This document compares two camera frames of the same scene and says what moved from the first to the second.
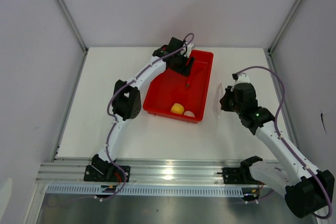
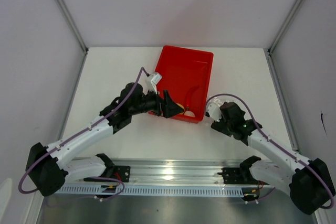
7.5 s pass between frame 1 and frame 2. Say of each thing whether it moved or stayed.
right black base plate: stayed
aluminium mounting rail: stayed
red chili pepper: moved
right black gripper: moved
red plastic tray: stayed
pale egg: stayed
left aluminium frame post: stayed
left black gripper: moved
